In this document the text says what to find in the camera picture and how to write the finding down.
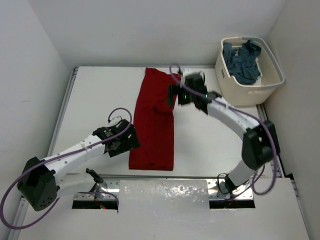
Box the red t shirt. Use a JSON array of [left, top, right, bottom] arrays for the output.
[[128, 67, 175, 171]]

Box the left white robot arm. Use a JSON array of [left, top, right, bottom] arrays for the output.
[[17, 117, 140, 212]]

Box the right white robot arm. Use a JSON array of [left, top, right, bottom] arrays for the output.
[[167, 72, 280, 195]]

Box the cream laundry basket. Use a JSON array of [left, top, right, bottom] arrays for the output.
[[215, 36, 285, 107]]

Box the blue t shirt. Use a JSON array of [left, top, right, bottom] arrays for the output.
[[222, 40, 262, 86]]

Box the reflective foil panel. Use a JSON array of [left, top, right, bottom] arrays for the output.
[[119, 179, 210, 215]]

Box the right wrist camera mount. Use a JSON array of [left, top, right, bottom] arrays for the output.
[[177, 68, 193, 76]]

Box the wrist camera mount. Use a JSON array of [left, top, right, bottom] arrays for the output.
[[177, 68, 193, 76], [108, 115, 123, 128]]

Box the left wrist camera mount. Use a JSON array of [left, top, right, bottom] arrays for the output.
[[108, 115, 123, 128]]

